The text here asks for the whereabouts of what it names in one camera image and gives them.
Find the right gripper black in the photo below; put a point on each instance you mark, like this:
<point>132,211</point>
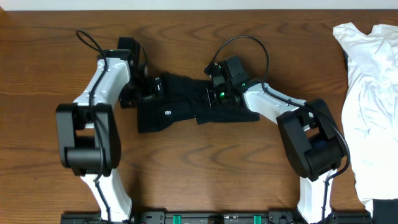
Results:
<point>210,96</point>

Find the black t-shirt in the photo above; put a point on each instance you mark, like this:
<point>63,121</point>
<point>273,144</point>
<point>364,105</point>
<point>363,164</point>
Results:
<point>186,98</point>

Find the white garment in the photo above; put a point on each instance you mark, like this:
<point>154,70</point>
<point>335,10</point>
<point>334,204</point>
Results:
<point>369,114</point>

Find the dark object bottom right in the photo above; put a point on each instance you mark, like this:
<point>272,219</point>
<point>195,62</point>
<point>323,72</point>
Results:
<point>385,211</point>

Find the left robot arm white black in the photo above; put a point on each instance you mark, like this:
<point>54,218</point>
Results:
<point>88,138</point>

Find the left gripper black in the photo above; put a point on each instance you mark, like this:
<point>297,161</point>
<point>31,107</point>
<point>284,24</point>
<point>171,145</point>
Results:
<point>157,86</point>

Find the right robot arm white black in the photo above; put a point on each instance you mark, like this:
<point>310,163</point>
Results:
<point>313,144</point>

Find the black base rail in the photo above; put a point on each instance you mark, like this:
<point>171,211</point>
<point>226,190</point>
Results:
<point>270,217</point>

